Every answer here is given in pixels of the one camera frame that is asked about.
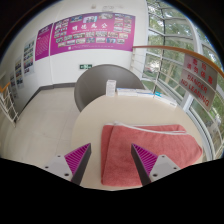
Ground grey round-backed chair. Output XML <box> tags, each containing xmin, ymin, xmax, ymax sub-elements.
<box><xmin>73</xmin><ymin>64</ymin><xmax>145</xmax><ymax>113</ymax></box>

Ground white photo wall panel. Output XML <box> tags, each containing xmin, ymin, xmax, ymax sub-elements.
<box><xmin>23</xmin><ymin>39</ymin><xmax>36</xmax><ymax>76</ymax></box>
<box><xmin>14</xmin><ymin>58</ymin><xmax>25</xmax><ymax>89</ymax></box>

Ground curved white railing orange handrail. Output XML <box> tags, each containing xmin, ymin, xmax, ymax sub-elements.
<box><xmin>129</xmin><ymin>45</ymin><xmax>224</xmax><ymax>161</ymax></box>

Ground pink towel with white edge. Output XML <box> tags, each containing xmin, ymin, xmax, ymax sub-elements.
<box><xmin>100</xmin><ymin>122</ymin><xmax>204</xmax><ymax>187</ymax></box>

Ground white stair railing orange handrail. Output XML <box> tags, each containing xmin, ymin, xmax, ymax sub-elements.
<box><xmin>0</xmin><ymin>81</ymin><xmax>19</xmax><ymax>128</ymax></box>

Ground large magenta photo poster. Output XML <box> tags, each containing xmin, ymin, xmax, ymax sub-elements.
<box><xmin>49</xmin><ymin>12</ymin><xmax>136</xmax><ymax>57</ymax></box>

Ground white warning sign red letters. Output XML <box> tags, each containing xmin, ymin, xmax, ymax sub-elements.
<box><xmin>179</xmin><ymin>53</ymin><xmax>219</xmax><ymax>112</ymax></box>

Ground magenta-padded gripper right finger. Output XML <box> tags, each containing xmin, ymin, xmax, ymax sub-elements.
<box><xmin>130</xmin><ymin>143</ymin><xmax>181</xmax><ymax>187</ymax></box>

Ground small magenta text poster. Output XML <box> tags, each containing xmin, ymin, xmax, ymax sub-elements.
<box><xmin>34</xmin><ymin>23</ymin><xmax>54</xmax><ymax>62</ymax></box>

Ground flat white and blue box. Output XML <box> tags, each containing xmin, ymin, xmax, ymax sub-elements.
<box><xmin>153</xmin><ymin>92</ymin><xmax>179</xmax><ymax>108</ymax></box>

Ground small upright white box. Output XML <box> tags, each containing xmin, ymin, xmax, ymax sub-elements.
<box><xmin>105</xmin><ymin>79</ymin><xmax>117</xmax><ymax>98</ymax></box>

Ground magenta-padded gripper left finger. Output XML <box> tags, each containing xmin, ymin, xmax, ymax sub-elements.
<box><xmin>43</xmin><ymin>143</ymin><xmax>92</xmax><ymax>186</ymax></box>

